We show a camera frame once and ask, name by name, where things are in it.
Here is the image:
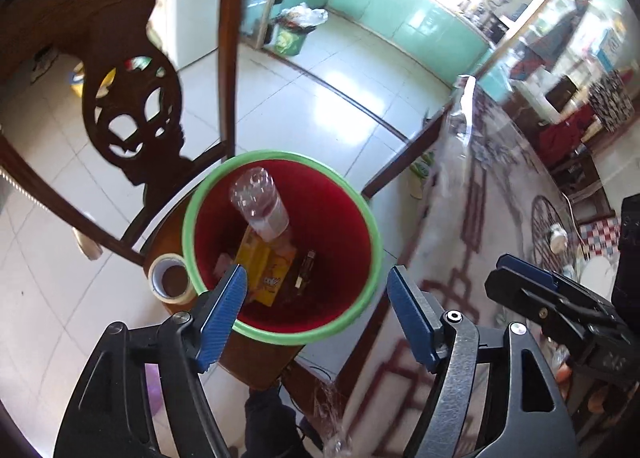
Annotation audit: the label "plaid cloth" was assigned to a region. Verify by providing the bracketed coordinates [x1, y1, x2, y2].
[542, 0, 591, 73]

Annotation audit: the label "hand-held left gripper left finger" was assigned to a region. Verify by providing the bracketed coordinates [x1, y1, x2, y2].
[52, 264, 249, 458]

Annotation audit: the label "red bucket with green rim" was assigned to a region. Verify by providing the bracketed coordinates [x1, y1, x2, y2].
[181, 150, 383, 345]

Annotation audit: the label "black white patterned tote bag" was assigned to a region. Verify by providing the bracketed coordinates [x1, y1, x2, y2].
[590, 70, 636, 133]

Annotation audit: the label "checkered game board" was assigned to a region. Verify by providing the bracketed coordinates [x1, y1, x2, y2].
[582, 218, 623, 245]

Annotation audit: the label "clear tape roll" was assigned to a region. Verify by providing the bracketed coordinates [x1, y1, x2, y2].
[149, 254, 196, 306]

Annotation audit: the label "green white packet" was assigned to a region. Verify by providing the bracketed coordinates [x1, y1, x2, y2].
[410, 153, 436, 199]

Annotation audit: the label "white refrigerator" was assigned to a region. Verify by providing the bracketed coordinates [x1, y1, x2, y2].
[165, 0, 226, 71]

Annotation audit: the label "teal lower kitchen cabinets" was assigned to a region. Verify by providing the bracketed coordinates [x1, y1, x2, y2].
[240, 0, 496, 88]

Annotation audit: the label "person's dark trouser leg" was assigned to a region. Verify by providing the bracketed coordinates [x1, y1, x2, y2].
[244, 385, 311, 458]

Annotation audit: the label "small white bottle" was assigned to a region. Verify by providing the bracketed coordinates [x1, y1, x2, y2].
[547, 224, 568, 253]

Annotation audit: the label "brown wooden stool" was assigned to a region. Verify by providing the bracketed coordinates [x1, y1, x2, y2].
[142, 198, 306, 389]

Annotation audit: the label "brown shoulder bag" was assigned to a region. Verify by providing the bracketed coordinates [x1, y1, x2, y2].
[545, 76, 576, 111]

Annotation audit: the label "clear plastic bottle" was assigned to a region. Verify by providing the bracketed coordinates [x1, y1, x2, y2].
[229, 167, 291, 241]

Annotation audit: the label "red garment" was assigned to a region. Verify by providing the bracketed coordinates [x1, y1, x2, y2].
[540, 108, 598, 151]

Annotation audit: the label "carved dark wooden chair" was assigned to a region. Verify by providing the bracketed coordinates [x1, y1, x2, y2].
[0, 0, 251, 269]

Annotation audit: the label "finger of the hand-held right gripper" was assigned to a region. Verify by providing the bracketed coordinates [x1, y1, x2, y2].
[484, 254, 640, 384]
[617, 195, 640, 323]

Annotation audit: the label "white cable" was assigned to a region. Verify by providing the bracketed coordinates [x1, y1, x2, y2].
[562, 193, 586, 249]

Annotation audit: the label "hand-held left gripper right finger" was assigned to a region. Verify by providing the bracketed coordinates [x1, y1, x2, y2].
[386, 264, 571, 458]

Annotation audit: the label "yellow snack packet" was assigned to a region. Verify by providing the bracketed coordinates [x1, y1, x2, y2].
[235, 230, 296, 307]

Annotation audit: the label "yellow plastic toy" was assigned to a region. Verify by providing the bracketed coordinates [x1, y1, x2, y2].
[72, 62, 111, 98]

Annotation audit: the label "wooden table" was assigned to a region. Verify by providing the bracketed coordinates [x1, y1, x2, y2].
[361, 105, 453, 201]

